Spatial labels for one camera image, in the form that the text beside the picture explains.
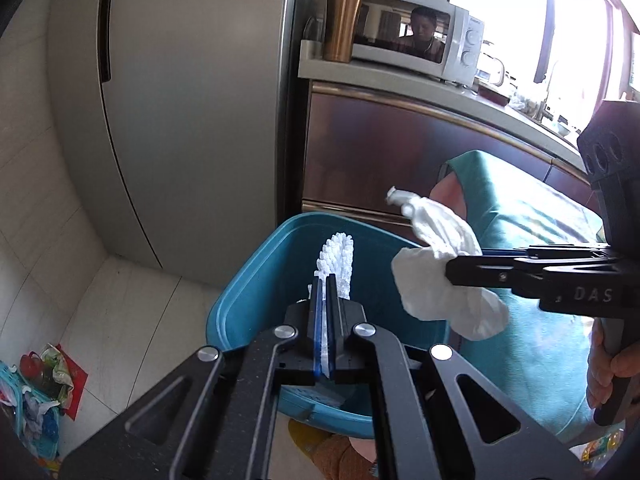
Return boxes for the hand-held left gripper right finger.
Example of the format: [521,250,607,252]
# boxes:
[326,274,588,480]

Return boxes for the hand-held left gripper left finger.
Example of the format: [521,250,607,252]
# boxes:
[60,274,327,480]

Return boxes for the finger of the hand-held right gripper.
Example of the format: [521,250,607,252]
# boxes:
[444,256,551,295]
[481,245,623,263]

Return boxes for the white tissue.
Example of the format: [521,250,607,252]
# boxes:
[387,186,511,342]

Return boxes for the white ridged paper piece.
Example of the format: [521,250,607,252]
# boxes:
[307,230,357,381]

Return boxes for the teal plastic bin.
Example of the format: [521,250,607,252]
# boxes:
[205,211,451,441]

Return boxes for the person's right hand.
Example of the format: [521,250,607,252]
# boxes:
[586,317,640,411]

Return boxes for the teal cloth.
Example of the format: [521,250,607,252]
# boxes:
[440,150,621,451]

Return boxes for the pink plastic stool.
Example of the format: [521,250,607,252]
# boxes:
[430,172,471,221]

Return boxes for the yellow floor item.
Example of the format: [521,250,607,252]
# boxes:
[287,419,328,461]

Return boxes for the orange knitted cloth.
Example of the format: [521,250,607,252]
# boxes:
[312,432,378,480]

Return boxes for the metal faucet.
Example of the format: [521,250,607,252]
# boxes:
[535,60,561,123]

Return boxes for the brown kitchen cabinet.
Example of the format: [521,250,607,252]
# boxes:
[300,80,608,241]

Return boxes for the white electric kettle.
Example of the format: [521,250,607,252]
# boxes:
[477,40,507,87]

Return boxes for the colourful printed package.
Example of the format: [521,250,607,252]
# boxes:
[575,427,628,468]

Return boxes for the white microwave oven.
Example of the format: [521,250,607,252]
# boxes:
[350,0,486,86]

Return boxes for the grey refrigerator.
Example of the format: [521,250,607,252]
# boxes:
[45,0,306,286]

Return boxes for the crumpled green white plastic bag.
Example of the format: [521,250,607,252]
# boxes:
[40,344,76,403]

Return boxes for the white countertop holder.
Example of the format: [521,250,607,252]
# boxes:
[300,16,327,63]

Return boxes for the copper travel tumbler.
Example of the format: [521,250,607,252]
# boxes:
[322,0,366,64]

